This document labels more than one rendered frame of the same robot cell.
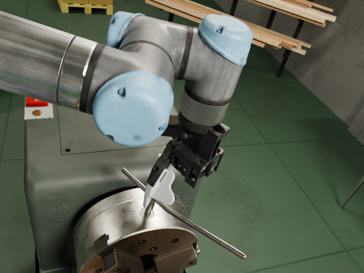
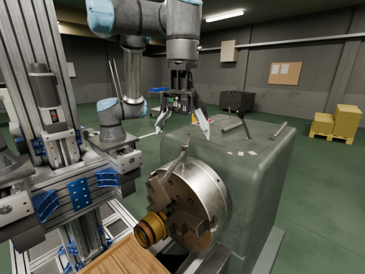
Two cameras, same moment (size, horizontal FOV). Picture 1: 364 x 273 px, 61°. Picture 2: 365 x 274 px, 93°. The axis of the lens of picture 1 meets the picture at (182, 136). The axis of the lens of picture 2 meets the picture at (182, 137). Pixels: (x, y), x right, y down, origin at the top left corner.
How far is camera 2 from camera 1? 0.60 m
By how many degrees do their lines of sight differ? 62
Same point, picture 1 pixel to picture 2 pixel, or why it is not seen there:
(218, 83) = (168, 19)
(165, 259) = (182, 213)
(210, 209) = not seen: outside the picture
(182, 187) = (236, 186)
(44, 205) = (163, 151)
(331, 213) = not seen: outside the picture
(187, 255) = (193, 222)
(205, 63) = (163, 7)
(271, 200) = not seen: outside the picture
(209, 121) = (169, 54)
